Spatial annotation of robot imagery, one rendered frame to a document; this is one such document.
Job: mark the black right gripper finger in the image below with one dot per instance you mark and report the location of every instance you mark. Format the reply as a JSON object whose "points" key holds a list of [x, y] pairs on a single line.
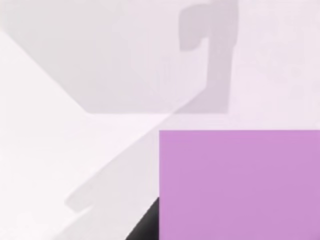
{"points": [[148, 225]]}

